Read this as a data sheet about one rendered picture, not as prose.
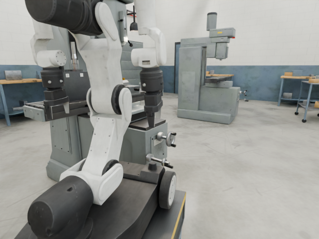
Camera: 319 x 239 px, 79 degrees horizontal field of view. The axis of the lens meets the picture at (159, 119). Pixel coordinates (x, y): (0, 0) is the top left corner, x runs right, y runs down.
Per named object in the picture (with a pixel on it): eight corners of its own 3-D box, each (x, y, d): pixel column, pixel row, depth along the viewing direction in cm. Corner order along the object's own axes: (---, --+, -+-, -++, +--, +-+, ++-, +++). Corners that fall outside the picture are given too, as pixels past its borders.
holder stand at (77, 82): (91, 98, 139) (89, 69, 133) (61, 103, 121) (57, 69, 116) (81, 96, 145) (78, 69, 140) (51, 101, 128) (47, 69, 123)
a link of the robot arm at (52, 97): (55, 106, 83) (50, 78, 80) (37, 105, 86) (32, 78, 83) (75, 101, 95) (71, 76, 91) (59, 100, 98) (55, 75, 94)
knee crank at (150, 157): (174, 167, 134) (174, 159, 133) (170, 170, 129) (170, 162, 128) (149, 159, 146) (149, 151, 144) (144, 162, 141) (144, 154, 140)
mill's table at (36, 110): (164, 95, 206) (164, 88, 204) (42, 122, 107) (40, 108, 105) (146, 94, 219) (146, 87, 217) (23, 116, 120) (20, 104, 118)
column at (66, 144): (113, 169, 228) (103, 23, 188) (78, 188, 192) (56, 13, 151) (86, 158, 255) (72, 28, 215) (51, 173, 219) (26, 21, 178)
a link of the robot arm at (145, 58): (159, 80, 70) (157, 46, 66) (132, 81, 73) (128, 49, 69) (167, 76, 80) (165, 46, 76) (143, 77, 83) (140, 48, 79)
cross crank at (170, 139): (179, 145, 149) (179, 130, 145) (171, 150, 139) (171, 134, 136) (162, 141, 157) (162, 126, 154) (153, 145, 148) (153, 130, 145)
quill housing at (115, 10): (131, 47, 159) (129, 3, 151) (112, 45, 143) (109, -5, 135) (115, 48, 170) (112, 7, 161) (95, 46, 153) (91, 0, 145)
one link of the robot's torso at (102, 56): (122, 121, 89) (92, 4, 63) (89, 118, 94) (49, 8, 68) (135, 104, 101) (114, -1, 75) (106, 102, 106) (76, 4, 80)
